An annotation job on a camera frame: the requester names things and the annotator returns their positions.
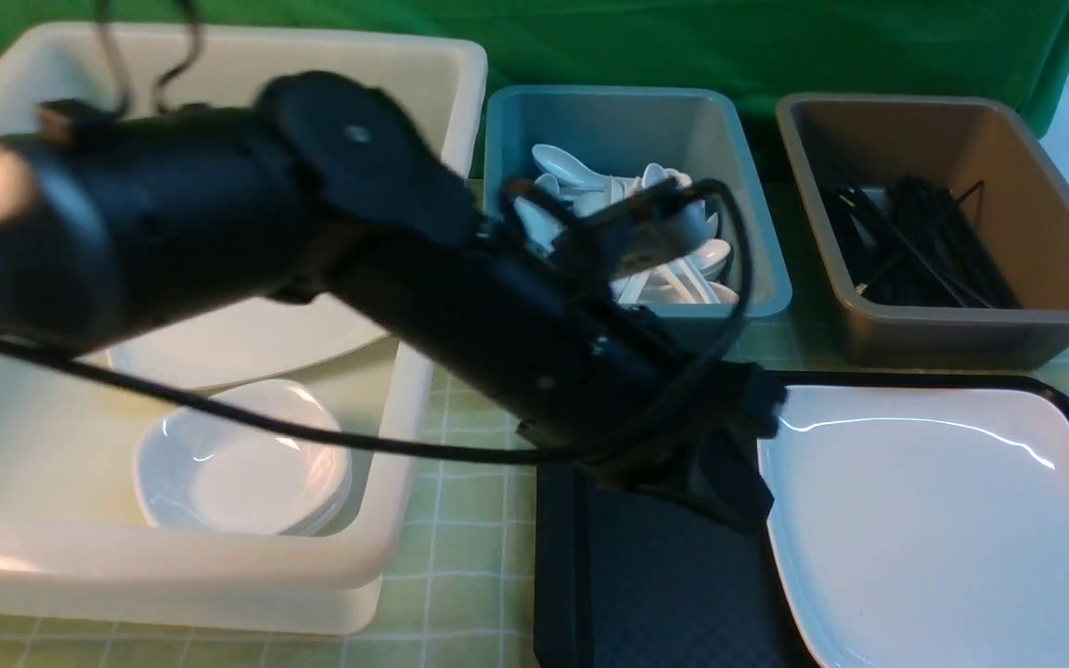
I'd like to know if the large white plastic tub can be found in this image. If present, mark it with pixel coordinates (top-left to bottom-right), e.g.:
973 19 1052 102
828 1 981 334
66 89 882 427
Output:
0 20 489 637

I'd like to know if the white rice plate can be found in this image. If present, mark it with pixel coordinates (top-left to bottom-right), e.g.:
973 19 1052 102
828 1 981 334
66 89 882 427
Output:
758 384 1069 667

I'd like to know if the green checkered tablecloth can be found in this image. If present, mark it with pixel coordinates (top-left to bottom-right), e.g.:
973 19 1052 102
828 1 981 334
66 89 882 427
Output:
0 178 1069 668

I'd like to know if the green backdrop cloth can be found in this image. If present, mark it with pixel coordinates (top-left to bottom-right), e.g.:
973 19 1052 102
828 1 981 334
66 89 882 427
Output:
0 1 1069 178

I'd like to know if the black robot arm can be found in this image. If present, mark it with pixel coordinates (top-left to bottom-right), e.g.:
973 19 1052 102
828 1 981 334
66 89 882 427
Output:
0 71 788 533

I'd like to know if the white bowl in tub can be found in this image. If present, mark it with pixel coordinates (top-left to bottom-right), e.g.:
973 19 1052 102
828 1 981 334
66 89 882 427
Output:
133 379 354 538

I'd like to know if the white spoon top of pile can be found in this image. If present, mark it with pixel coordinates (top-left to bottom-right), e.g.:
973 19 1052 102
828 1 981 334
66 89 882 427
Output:
531 144 610 189

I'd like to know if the pile of black chopsticks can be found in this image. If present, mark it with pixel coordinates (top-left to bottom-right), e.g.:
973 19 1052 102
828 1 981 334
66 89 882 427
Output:
818 176 1022 310

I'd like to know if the white square plate in tub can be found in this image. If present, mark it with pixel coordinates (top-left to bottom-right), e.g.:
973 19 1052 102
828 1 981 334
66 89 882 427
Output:
106 295 386 390

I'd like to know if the brown plastic bin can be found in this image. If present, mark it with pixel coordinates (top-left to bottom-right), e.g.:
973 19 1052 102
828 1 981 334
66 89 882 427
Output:
776 93 1069 369

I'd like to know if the black serving tray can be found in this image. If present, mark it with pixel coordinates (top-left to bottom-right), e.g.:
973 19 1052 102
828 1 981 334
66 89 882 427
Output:
535 371 1069 667

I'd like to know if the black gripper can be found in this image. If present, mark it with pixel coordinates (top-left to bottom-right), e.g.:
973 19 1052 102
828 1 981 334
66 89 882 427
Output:
516 357 788 535

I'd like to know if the teal plastic bin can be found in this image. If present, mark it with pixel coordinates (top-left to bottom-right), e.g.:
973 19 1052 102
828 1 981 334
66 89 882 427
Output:
483 86 792 358

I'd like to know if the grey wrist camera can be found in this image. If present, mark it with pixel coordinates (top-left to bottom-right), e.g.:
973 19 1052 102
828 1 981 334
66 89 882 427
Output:
549 178 709 282

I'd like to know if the pile of white spoons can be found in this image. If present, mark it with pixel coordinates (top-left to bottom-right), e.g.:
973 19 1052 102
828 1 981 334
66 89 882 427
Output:
535 164 738 304

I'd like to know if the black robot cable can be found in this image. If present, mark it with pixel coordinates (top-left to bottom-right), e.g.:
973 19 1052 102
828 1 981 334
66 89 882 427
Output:
0 0 756 465

